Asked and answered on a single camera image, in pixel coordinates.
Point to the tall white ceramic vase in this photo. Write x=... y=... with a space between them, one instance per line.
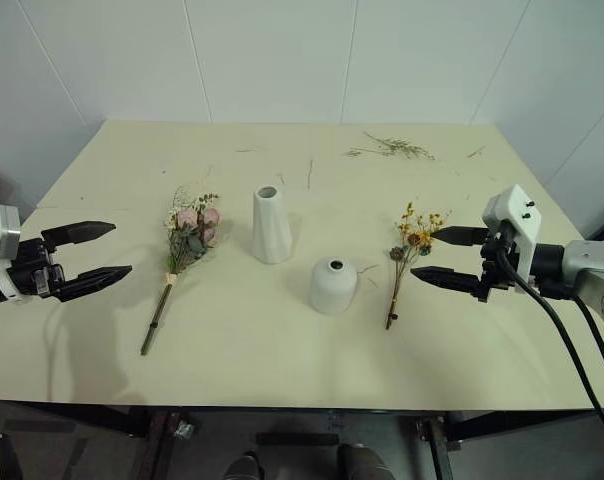
x=271 y=230

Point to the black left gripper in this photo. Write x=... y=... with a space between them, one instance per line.
x=32 y=272

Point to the dark rounded shape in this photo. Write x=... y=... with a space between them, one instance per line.
x=243 y=467

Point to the short round white vase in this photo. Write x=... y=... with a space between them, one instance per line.
x=332 y=289

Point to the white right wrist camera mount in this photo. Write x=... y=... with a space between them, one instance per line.
x=513 y=206

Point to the yellow dried flower bouquet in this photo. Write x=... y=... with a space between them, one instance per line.
x=415 y=240

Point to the pink rose bouquet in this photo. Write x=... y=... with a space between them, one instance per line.
x=189 y=235

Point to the loose dried twig bunch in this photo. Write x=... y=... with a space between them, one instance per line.
x=393 y=144

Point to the black table frame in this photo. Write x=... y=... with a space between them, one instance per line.
x=107 y=417

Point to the single thin dried twig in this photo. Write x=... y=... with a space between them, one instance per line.
x=309 y=175

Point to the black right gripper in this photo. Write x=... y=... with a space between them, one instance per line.
x=493 y=267

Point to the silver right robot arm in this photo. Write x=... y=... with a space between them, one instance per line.
x=588 y=257

